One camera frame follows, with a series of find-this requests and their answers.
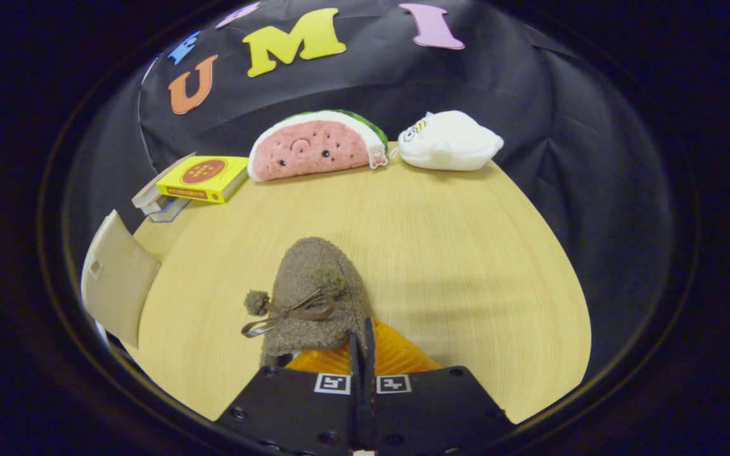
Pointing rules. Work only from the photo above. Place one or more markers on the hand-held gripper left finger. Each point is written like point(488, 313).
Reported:
point(295, 411)

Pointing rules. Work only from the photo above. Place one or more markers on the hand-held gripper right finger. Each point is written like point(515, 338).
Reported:
point(435, 411)

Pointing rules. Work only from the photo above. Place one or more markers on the brown fuzzy shoe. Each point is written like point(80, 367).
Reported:
point(314, 278)

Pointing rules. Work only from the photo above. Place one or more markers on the cream fabric storage box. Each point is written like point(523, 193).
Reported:
point(118, 278)

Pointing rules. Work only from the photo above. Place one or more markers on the blue book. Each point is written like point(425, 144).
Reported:
point(168, 212)

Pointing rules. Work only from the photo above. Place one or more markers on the yellow book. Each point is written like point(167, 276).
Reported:
point(203, 177)

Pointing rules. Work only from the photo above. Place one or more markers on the watermelon slice plush toy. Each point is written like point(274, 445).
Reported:
point(314, 149)

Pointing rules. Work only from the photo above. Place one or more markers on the beige book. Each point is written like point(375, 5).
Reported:
point(149, 190)

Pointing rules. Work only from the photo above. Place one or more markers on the white plush toy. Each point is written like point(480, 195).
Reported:
point(450, 142)

